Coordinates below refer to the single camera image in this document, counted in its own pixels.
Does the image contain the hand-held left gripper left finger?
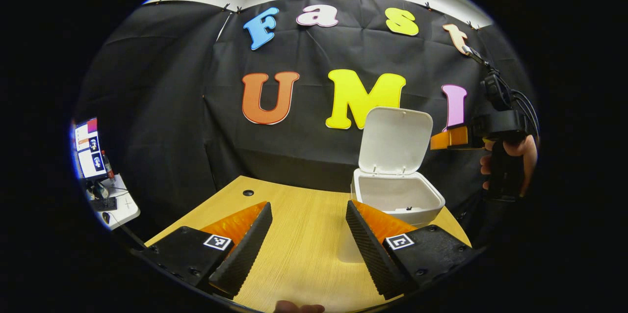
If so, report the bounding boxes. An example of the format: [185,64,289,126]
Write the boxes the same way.
[130,201,274,300]

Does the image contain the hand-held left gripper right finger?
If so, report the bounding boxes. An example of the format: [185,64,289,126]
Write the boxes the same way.
[345,199,479,301]

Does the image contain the white desktop garbage bin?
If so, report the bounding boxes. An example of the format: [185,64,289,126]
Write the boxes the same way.
[338,106,446,263]

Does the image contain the wooden desktop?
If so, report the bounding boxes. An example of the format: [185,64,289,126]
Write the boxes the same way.
[145,176,471,313]

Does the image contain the black keyboard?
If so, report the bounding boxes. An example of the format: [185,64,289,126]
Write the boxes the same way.
[90,197,118,212]

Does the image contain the black backdrop cloth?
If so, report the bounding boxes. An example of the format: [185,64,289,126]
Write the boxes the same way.
[74,0,538,250]

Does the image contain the computer monitor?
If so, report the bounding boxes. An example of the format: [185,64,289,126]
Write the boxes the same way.
[74,118,106,180]

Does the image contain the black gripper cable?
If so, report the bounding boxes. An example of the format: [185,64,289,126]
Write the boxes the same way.
[510,88,540,133]

